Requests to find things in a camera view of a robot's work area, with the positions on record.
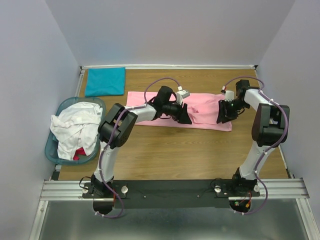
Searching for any pink t-shirt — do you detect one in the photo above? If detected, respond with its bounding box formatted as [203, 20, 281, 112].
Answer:
[138, 93, 232, 132]

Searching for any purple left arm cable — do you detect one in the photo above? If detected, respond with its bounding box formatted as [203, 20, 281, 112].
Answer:
[93, 77, 182, 219]

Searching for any red garment in basket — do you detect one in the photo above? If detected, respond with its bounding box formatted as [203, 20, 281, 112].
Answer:
[73, 147, 86, 161]

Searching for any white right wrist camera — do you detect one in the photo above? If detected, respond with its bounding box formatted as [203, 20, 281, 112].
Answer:
[221, 86, 235, 102]

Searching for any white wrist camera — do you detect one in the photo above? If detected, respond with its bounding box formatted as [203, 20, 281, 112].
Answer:
[221, 86, 235, 102]
[175, 86, 190, 105]

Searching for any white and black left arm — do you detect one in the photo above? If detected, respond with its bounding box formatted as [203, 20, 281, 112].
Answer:
[90, 86, 192, 198]

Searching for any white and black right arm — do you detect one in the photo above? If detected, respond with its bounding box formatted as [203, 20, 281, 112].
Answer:
[214, 77, 290, 197]

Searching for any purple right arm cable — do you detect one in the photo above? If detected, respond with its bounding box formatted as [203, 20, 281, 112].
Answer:
[221, 76, 291, 216]

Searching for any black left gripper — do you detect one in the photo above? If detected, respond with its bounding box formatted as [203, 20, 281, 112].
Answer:
[162, 99, 192, 125]

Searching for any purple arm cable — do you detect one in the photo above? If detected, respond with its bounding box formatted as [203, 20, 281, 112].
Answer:
[221, 76, 291, 216]
[93, 77, 182, 219]

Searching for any folded teal t-shirt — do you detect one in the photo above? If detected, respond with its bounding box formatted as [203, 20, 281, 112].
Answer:
[84, 67, 126, 98]

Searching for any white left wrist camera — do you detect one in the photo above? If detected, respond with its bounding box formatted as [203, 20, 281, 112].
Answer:
[175, 86, 190, 105]

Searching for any blue plastic laundry basket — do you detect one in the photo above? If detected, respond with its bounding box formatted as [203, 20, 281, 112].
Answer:
[44, 97, 106, 165]

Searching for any aluminium front rail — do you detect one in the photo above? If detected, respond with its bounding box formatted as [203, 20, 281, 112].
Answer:
[40, 178, 310, 201]

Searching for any white t-shirt in basket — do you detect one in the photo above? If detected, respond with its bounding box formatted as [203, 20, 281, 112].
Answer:
[50, 101, 104, 161]

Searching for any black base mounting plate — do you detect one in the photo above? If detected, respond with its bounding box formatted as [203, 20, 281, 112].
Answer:
[81, 178, 260, 216]

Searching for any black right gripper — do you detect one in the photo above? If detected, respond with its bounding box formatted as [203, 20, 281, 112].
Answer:
[215, 98, 249, 124]

